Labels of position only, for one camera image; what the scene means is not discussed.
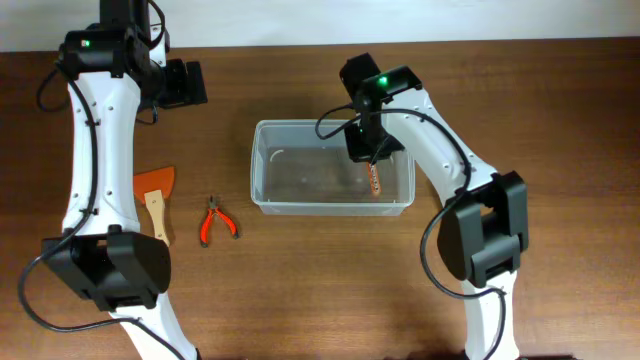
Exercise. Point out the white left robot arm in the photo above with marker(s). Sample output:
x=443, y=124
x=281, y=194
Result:
x=114, y=69

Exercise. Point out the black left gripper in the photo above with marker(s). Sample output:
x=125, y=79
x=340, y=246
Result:
x=195, y=82

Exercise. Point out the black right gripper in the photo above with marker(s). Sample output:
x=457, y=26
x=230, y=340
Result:
x=368, y=150

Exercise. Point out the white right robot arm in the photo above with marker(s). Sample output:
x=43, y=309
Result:
x=472, y=249

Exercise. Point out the orange scraper wooden handle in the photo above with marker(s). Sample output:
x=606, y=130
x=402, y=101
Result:
x=152, y=189

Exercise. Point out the clear plastic container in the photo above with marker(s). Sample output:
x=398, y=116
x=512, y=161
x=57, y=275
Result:
x=293, y=172

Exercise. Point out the orange socket bit holder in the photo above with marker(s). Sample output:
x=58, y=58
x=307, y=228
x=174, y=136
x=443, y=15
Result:
x=374, y=179

